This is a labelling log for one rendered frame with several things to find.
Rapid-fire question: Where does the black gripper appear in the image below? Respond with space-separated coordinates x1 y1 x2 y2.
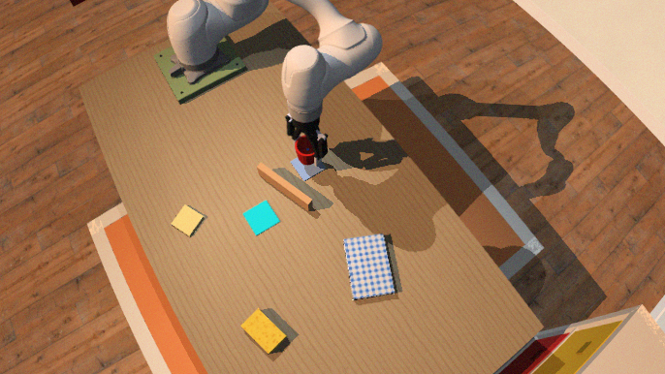
285 113 328 167

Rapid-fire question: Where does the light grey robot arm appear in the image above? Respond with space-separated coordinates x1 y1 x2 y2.
167 0 382 123

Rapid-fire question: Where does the yellow sponge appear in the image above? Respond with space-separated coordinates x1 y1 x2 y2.
241 309 287 354

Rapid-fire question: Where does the blue and white checkered cloth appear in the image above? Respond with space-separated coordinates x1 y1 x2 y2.
343 234 395 300

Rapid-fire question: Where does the red cup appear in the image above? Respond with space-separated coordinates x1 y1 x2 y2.
295 136 315 165

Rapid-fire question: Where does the pale yellow square pad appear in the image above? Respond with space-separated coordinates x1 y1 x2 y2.
172 205 204 236

